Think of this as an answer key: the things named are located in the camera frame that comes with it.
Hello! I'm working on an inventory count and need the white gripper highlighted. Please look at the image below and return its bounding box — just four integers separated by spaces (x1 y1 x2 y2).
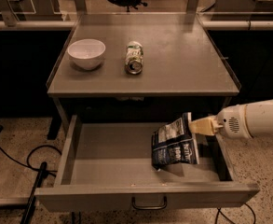
187 105 254 140

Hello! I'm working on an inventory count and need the blue chip bag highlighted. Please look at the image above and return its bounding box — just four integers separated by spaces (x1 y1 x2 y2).
151 112 199 170

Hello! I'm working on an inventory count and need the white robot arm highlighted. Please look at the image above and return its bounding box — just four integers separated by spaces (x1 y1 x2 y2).
188 99 273 139

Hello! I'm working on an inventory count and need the grey open top drawer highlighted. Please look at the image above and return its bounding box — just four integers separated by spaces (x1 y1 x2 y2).
35 116 259 212

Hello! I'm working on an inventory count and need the green soda can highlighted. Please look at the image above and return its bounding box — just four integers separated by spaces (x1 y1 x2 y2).
125 41 143 75

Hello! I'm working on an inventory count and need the grey cabinet table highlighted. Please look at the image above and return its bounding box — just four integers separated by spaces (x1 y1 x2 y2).
46 12 242 135

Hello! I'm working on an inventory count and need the white bowl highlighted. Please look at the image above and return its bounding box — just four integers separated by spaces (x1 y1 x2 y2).
67 39 106 70

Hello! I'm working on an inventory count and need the black pole on floor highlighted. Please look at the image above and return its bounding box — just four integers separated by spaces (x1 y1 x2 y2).
20 162 47 224

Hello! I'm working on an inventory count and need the black floor cable right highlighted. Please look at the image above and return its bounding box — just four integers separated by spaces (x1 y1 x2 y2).
214 203 257 224

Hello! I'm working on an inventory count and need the black floor cable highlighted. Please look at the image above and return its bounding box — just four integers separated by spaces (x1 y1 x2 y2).
214 203 257 224
0 133 63 177

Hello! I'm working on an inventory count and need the black drawer handle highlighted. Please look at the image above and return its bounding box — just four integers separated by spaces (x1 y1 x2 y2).
131 196 168 211

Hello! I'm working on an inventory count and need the black floor cable left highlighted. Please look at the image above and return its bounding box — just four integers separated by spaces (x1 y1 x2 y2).
0 133 63 177

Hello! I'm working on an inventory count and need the white horizontal rail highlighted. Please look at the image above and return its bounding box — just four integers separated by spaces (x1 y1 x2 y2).
0 21 273 31

